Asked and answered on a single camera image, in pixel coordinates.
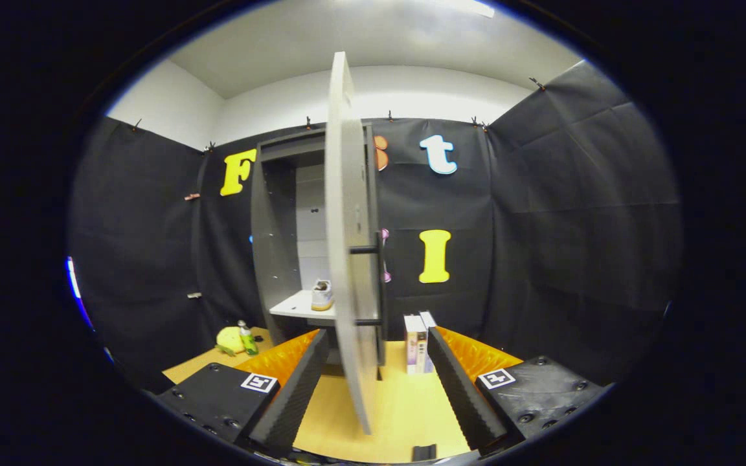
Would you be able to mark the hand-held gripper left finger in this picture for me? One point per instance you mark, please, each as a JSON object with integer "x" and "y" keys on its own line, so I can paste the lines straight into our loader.
{"x": 295, "y": 395}

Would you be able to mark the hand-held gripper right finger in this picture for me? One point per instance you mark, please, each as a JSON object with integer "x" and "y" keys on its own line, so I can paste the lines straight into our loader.
{"x": 460, "y": 395}

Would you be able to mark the white shoe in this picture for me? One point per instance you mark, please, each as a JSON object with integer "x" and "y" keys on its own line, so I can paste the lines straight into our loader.
{"x": 322, "y": 298}

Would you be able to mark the dark grey shoe cabinet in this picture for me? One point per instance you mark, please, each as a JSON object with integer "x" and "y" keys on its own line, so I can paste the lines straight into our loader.
{"x": 276, "y": 226}

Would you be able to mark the white spine book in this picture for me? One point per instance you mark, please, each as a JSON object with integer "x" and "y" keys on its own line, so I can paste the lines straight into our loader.
{"x": 422, "y": 349}

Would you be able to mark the green label bottle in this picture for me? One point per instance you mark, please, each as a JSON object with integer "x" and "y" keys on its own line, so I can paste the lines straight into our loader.
{"x": 248, "y": 341}

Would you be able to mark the yellow pineapple plush toy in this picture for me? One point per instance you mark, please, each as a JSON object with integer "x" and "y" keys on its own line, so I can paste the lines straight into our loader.
{"x": 228, "y": 340}

